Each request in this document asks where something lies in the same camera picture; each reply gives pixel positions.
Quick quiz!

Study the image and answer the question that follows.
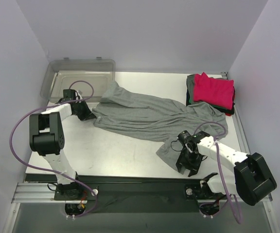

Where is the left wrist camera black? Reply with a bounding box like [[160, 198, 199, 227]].
[[57, 89, 81, 103]]

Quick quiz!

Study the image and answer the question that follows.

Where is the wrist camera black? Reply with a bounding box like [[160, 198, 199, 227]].
[[177, 131, 194, 146], [57, 89, 81, 103]]

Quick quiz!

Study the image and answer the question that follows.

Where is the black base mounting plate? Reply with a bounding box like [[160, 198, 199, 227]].
[[54, 176, 226, 213]]

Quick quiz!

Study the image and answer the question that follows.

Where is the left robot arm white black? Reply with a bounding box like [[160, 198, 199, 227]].
[[29, 101, 95, 200]]

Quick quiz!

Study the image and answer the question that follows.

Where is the folded magenta t-shirt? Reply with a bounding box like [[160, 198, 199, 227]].
[[192, 72, 235, 110]]

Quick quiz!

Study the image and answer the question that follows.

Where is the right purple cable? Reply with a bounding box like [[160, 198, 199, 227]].
[[193, 121, 243, 224]]

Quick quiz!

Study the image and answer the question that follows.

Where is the grey t-shirt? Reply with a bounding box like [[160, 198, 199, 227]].
[[186, 74, 195, 106], [92, 82, 228, 169]]

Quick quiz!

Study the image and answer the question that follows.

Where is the folded grey t-shirt in stack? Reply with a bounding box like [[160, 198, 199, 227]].
[[186, 74, 195, 106]]

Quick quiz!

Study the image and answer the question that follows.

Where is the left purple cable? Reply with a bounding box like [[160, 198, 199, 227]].
[[10, 79, 99, 216]]

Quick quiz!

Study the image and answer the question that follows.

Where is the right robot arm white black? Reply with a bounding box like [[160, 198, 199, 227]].
[[176, 131, 277, 206]]

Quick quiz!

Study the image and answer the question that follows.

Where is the purple cable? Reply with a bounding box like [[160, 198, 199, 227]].
[[193, 121, 243, 224], [10, 79, 99, 216]]

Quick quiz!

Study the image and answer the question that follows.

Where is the aluminium frame rail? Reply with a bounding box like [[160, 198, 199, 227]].
[[11, 182, 65, 203]]

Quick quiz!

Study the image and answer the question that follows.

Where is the clear plastic bin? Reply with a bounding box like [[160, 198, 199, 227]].
[[40, 58, 116, 103]]

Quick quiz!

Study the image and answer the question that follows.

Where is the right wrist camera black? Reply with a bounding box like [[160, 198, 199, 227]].
[[177, 131, 194, 146]]

